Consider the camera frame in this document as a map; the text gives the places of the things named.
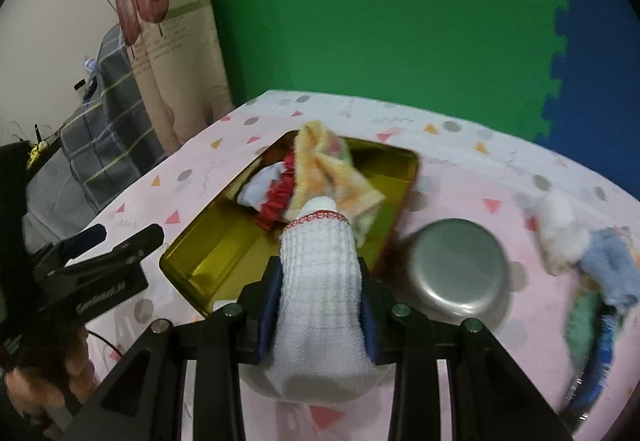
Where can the grey plaid blanket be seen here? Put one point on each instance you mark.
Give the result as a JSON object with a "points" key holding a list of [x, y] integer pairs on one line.
{"points": [[100, 146]]}

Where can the white fluffy sock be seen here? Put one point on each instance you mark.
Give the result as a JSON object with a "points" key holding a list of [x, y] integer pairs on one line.
{"points": [[320, 281]]}

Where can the small black device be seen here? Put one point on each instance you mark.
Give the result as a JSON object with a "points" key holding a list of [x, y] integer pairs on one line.
{"points": [[80, 85]]}

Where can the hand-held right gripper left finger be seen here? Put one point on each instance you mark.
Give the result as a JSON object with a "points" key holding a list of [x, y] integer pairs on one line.
{"points": [[265, 316]]}

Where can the beige printed curtain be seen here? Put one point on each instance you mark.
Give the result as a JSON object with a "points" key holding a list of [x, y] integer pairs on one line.
{"points": [[180, 71]]}

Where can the person's left hand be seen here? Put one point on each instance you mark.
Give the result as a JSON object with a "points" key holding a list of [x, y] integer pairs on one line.
{"points": [[77, 366]]}

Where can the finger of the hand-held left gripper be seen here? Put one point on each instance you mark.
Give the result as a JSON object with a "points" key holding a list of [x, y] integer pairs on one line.
{"points": [[87, 236], [140, 241]]}

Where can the small yellow object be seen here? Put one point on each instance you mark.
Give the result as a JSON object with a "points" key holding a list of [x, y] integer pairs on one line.
{"points": [[36, 149]]}

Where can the green foam mat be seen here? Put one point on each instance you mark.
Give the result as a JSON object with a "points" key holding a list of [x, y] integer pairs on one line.
{"points": [[375, 11]]}

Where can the blue foam mat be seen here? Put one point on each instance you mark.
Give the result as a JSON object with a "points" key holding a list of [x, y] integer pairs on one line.
{"points": [[600, 71]]}

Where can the red tin box gold inside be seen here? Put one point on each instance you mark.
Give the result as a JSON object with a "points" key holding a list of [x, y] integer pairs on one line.
{"points": [[220, 251]]}

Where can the yellow patterned cloth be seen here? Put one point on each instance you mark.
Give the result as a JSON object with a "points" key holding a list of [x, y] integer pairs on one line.
{"points": [[325, 171]]}

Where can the light blue fluffy sock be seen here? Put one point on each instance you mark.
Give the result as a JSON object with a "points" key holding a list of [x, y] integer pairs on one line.
{"points": [[610, 261]]}

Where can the pink patterned tablecloth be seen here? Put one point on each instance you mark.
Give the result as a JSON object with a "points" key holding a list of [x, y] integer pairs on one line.
{"points": [[465, 161]]}

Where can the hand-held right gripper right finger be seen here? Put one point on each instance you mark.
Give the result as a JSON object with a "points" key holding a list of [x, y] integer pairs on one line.
{"points": [[371, 326]]}

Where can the steel bowl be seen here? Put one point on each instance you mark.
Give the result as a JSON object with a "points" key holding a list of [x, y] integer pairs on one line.
{"points": [[455, 266]]}

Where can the white blue bottle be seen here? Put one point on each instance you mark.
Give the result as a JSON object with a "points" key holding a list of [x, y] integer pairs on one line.
{"points": [[90, 65]]}

